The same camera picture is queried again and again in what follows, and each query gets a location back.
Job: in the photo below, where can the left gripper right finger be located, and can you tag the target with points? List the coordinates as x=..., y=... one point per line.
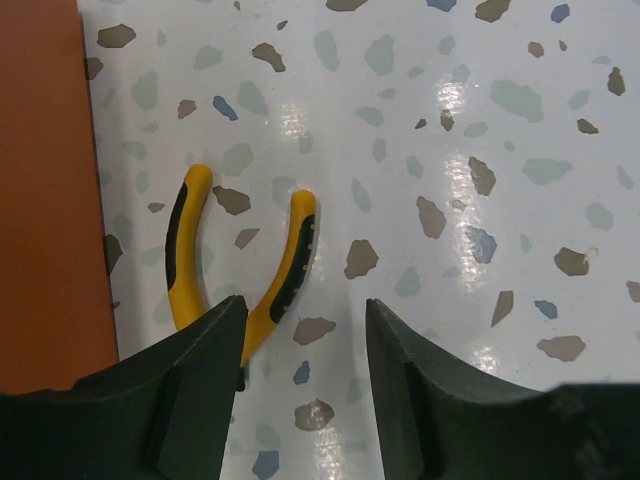
x=440, y=418

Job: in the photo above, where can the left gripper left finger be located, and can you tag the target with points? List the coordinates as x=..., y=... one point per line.
x=163, y=413

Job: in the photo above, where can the orange-black long-nose pliers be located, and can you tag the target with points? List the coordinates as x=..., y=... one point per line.
x=184, y=294

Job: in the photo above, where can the orange storage box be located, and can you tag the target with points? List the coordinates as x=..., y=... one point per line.
x=57, y=323

